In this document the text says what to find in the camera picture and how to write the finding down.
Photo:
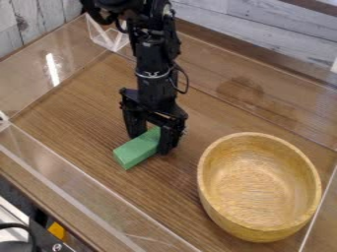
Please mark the clear acrylic front wall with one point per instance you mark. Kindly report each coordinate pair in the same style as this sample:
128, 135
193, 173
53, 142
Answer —
127, 210

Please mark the brown wooden bowl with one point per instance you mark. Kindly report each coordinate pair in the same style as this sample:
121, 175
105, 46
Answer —
260, 186

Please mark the yellow button device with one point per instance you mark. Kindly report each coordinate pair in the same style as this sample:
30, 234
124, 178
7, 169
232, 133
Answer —
58, 231

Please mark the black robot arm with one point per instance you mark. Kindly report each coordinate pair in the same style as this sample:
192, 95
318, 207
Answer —
148, 22

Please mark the green rectangular block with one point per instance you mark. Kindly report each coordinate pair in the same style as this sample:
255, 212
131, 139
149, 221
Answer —
139, 149

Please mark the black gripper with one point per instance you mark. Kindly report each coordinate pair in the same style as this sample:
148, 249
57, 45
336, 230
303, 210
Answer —
152, 103

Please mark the clear acrylic corner bracket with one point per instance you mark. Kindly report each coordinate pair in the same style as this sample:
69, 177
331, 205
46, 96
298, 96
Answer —
109, 38

